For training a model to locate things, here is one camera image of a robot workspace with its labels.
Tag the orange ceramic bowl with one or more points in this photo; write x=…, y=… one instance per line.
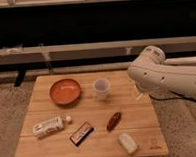
x=65, y=91

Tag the white plastic bottle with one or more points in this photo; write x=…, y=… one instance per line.
x=50, y=126

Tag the brown sausage-shaped object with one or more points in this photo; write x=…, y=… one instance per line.
x=113, y=121

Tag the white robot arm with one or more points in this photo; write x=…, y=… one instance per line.
x=149, y=71

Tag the wooden table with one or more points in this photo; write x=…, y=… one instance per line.
x=138, y=119

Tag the black orange snack bar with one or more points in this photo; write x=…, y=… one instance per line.
x=81, y=133

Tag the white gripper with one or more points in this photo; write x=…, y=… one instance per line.
x=140, y=95

